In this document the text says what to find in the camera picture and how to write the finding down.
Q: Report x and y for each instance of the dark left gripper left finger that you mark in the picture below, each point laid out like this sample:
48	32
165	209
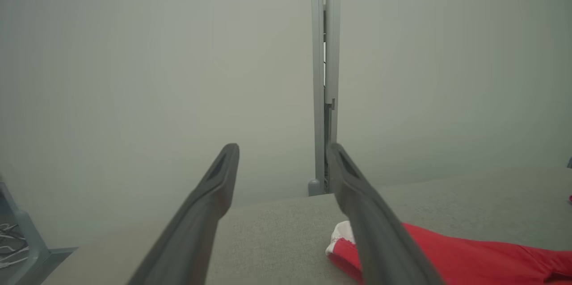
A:
196	222

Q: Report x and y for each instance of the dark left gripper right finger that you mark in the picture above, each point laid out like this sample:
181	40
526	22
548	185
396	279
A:
380	240

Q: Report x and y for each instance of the red basketball jersey white sleeves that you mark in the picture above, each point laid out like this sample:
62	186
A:
469	258

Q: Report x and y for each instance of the grey metal stand base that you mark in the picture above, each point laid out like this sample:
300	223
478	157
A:
35	258

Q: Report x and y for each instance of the grey metal partition post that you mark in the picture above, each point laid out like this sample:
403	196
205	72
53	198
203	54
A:
318	52

